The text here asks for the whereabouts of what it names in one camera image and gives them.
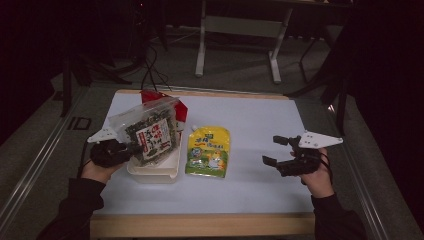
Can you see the black metal stand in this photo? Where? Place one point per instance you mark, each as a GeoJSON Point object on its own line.
{"type": "Point", "coordinates": [326, 76]}

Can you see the metal frame rail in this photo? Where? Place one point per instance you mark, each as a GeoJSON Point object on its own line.
{"type": "Point", "coordinates": [363, 186]}
{"type": "Point", "coordinates": [36, 156]}

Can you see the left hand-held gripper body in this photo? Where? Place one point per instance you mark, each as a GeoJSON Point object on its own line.
{"type": "Point", "coordinates": [106, 151]}

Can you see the clear seaweed bag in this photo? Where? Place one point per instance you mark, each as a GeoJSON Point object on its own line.
{"type": "Point", "coordinates": [153, 136]}

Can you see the white metal table frame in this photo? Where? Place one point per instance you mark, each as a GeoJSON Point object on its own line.
{"type": "Point", "coordinates": [240, 26]}

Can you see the person's right hand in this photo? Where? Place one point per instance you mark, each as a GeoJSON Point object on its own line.
{"type": "Point", "coordinates": [316, 183]}

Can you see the white plastic box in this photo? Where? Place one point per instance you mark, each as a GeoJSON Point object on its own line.
{"type": "Point", "coordinates": [156, 171]}

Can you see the red white sauce packet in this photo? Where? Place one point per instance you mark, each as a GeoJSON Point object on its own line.
{"type": "Point", "coordinates": [181, 111]}

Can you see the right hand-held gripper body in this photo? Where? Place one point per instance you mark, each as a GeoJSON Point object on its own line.
{"type": "Point", "coordinates": [300, 163]}

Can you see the person's left hand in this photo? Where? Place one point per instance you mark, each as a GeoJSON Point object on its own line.
{"type": "Point", "coordinates": [96, 173]}

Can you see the white table mat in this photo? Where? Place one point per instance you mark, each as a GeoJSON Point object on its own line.
{"type": "Point", "coordinates": [260, 186]}

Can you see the yellow green spout pouch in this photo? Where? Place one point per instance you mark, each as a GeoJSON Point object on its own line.
{"type": "Point", "coordinates": [208, 150]}

